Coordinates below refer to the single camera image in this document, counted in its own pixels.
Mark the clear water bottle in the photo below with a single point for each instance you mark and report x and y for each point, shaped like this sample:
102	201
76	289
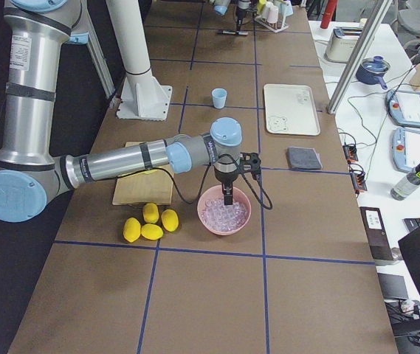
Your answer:
407	185

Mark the yellow lemon far left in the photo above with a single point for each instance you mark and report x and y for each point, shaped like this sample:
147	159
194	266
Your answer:
131	230

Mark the yellow lemon front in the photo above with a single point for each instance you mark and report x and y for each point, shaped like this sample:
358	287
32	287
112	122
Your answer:
151	231

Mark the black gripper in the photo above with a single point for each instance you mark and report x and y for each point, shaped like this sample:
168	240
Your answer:
225	178
239	15

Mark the yellow lemon back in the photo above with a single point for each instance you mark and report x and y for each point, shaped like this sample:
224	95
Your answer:
150	213

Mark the light blue plastic cup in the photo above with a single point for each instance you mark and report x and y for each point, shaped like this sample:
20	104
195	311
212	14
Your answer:
219	97

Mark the blue saucepan with lid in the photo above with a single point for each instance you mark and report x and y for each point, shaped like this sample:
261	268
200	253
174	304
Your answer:
372	71

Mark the cream bear tray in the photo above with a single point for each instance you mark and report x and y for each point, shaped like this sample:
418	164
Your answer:
290	110

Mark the cream toaster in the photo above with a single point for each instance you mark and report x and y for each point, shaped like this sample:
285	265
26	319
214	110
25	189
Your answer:
341	44

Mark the orange connector block near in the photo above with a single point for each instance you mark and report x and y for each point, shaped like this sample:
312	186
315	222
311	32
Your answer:
357	174

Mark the pink cup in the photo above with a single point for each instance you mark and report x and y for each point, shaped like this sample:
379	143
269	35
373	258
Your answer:
271	14

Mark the teach pendant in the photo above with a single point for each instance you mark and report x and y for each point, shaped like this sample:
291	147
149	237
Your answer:
404	107
405	148

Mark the near teach pendant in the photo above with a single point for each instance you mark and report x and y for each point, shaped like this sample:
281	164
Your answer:
405	148

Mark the pink bowl of ice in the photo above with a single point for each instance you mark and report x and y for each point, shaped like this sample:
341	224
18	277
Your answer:
221	219

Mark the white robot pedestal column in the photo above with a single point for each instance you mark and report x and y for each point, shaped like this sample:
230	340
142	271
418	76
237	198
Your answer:
143	97

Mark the red bottle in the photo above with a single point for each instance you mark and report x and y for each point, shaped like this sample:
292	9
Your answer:
328	14

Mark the yellow lemon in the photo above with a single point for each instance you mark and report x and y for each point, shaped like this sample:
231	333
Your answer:
170	220
151	231
150	213
131	230

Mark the aluminium frame post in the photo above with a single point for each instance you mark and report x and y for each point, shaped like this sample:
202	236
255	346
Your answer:
359	52

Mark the iridescent metal muddler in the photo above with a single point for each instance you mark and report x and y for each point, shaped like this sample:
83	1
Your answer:
232	32

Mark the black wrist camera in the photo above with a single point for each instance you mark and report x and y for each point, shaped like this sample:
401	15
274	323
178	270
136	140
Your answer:
251	163
253	8

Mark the far teach pendant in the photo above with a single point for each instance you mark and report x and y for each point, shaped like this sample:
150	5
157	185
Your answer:
404	107

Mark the wooden cutting board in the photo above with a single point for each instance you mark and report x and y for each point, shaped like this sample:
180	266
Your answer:
153	186

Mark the grey folded cloth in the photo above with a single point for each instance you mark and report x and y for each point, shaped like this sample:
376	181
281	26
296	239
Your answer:
303	158

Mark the black box with label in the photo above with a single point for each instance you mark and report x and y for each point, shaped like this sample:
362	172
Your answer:
376	235

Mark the yellow lemon right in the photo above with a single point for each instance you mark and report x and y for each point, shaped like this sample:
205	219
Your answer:
170	220

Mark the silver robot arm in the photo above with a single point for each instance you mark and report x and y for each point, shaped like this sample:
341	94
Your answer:
220	7
29	176

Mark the white wire cup rack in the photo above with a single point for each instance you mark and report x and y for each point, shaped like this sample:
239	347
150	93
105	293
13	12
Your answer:
275	27

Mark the orange connector block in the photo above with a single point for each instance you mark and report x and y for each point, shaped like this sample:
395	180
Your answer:
350	152
357	174

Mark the orange connector block far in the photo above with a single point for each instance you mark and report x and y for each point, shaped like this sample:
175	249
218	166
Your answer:
350	152

